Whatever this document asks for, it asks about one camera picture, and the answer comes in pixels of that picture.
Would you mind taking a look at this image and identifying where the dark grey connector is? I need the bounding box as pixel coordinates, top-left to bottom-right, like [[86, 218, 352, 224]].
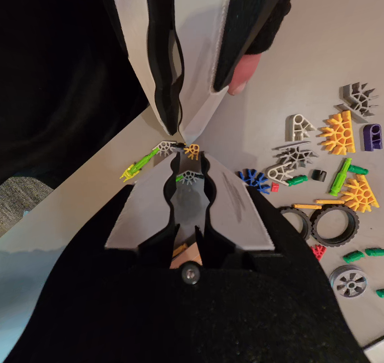
[[334, 82, 378, 124], [271, 141, 320, 169]]

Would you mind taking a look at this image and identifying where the blue connector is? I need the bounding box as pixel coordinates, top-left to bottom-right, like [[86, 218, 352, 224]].
[[238, 169, 270, 195]]

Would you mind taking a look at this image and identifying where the yellow half connector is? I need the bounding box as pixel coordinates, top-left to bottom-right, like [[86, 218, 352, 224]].
[[339, 174, 379, 213], [318, 110, 356, 154]]

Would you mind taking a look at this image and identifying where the red half connector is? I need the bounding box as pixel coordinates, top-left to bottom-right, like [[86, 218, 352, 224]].
[[310, 245, 327, 262]]

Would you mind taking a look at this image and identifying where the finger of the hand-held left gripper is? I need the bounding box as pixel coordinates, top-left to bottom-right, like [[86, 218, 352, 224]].
[[174, 0, 235, 146], [109, 0, 180, 136]]

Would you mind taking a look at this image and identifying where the lime green rod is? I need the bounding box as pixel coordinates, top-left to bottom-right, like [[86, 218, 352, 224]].
[[329, 158, 353, 196]]

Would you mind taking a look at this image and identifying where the purple clip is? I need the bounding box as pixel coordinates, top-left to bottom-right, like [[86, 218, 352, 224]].
[[362, 124, 383, 152]]

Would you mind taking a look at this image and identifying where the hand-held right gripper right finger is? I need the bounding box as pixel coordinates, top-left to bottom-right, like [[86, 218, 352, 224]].
[[200, 152, 275, 252]]

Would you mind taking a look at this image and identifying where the grey wheel hub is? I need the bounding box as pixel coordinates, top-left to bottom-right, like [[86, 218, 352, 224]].
[[329, 266, 369, 298]]

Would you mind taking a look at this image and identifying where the person's left hand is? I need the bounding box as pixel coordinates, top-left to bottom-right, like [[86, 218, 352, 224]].
[[227, 0, 292, 96]]

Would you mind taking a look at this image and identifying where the black tyre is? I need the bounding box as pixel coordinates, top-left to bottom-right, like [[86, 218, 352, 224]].
[[309, 204, 359, 247], [277, 206, 312, 241]]

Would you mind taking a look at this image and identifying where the light grey fan connector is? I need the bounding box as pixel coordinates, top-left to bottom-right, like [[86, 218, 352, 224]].
[[265, 162, 294, 187], [285, 114, 317, 142]]

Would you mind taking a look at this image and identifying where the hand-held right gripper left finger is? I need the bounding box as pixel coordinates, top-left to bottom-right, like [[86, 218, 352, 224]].
[[104, 152, 181, 252]]

